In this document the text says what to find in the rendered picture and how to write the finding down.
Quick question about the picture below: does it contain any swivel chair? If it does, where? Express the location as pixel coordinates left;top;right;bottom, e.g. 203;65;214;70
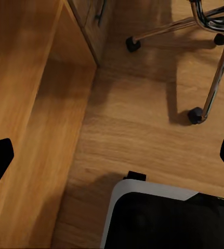
126;0;224;125

